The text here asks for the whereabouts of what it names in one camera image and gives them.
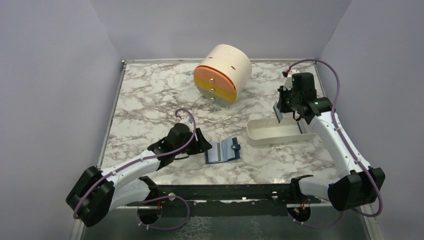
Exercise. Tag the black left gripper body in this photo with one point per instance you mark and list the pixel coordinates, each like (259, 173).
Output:
(194, 146)

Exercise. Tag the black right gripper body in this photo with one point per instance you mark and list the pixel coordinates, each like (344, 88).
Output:
(288, 103)

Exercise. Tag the white rectangular plastic tray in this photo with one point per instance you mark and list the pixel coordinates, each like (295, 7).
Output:
(269, 131)

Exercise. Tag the blue card holder wallet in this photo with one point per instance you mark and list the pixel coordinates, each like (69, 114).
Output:
(223, 151)

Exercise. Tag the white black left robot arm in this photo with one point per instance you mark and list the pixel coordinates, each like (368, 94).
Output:
(97, 191)

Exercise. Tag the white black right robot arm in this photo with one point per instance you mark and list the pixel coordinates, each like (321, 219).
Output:
(359, 183)

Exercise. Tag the round beige drawer cabinet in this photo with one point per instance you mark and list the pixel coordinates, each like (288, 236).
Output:
(222, 74)

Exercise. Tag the black metal base rail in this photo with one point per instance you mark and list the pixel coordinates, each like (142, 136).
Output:
(225, 200)

